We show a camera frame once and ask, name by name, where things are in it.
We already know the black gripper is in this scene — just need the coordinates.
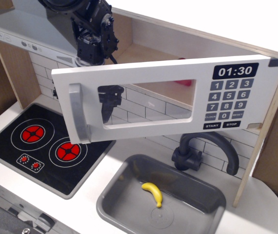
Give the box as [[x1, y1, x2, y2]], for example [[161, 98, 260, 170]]
[[98, 85, 124, 123]]

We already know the white toy microwave door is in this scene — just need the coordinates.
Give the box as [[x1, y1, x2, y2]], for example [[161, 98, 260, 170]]
[[52, 55, 278, 143]]

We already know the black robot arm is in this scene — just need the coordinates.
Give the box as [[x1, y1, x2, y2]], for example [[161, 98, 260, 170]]
[[39, 0, 119, 67]]

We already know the red object inside microwave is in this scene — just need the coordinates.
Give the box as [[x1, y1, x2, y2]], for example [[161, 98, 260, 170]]
[[174, 57, 193, 87]]

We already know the black toy stove top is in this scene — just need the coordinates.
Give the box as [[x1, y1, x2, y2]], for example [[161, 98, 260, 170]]
[[0, 104, 114, 199]]

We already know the grey toy faucet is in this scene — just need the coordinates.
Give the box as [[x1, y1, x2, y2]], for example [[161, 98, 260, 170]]
[[171, 132, 239, 176]]

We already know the grey toy sink basin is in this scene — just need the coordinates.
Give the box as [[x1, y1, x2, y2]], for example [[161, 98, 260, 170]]
[[97, 155, 226, 234]]

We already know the yellow toy banana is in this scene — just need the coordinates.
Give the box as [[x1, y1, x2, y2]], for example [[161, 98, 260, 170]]
[[141, 182, 163, 208]]

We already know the grey range hood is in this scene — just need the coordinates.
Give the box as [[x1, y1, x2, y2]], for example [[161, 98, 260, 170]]
[[0, 0, 77, 67]]

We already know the grey oven control panel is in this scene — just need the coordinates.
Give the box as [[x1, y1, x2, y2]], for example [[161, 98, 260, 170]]
[[0, 186, 77, 234]]

